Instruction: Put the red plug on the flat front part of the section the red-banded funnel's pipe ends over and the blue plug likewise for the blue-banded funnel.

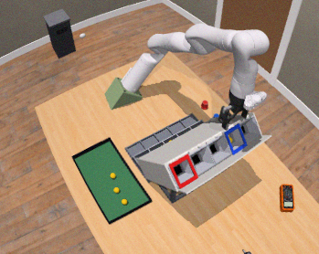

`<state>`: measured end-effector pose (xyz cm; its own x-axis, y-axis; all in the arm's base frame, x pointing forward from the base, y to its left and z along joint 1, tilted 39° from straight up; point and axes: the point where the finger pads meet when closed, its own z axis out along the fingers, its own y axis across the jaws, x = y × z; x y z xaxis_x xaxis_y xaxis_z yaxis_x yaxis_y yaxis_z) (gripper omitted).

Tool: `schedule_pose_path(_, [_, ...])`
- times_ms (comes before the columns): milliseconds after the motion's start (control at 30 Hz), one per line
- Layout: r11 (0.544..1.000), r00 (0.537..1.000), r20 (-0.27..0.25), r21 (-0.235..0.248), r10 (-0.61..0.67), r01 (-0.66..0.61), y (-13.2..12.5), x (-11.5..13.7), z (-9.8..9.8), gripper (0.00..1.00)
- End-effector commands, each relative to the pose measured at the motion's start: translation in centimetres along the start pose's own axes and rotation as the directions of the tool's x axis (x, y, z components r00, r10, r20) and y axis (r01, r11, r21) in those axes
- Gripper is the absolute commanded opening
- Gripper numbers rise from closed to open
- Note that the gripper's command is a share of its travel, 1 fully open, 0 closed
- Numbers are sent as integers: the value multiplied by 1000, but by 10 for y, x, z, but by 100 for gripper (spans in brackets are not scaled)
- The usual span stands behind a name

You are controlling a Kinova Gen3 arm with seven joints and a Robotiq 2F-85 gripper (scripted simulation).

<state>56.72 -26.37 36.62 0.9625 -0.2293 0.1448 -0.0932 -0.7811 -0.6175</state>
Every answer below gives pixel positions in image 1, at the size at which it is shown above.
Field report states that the red rectangular frame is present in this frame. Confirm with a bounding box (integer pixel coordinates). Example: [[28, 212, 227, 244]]
[[169, 154, 198, 189]]

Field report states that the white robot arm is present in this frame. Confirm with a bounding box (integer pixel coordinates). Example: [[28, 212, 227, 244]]
[[121, 24, 270, 111]]

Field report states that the blue square frame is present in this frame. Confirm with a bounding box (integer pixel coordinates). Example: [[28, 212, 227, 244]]
[[224, 123, 247, 155]]

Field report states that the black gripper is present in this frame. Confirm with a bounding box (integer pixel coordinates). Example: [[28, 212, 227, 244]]
[[218, 89, 249, 131]]

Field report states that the orange digital multimeter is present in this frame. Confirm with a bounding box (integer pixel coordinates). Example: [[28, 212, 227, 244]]
[[280, 184, 294, 212]]

